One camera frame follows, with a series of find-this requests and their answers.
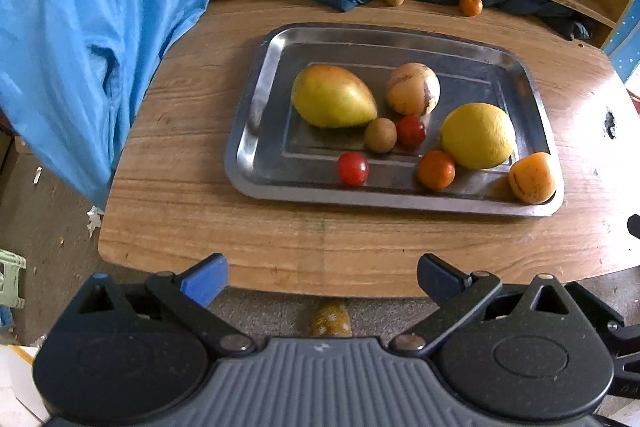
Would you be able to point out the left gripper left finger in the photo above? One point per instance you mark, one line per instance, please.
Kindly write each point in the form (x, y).
(187, 297)

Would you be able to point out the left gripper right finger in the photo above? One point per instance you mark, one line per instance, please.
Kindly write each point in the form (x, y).
(460, 298)

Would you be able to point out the large orange persimmon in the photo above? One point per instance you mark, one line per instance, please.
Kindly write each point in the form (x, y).
(533, 178)

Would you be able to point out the yellow lemon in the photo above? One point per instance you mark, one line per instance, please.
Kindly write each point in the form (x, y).
(478, 136)

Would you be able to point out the red cherry tomato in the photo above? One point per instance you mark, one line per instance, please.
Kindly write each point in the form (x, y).
(353, 169)
(411, 132)

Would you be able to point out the small orange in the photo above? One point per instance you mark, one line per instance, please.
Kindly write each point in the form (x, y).
(471, 8)

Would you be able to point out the crumpled white paper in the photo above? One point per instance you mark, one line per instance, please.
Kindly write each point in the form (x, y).
(94, 219)

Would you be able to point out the green plastic stool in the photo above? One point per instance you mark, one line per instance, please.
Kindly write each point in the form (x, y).
(13, 269)

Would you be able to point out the light blue hanging garment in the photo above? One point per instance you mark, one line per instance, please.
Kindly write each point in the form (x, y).
(74, 74)

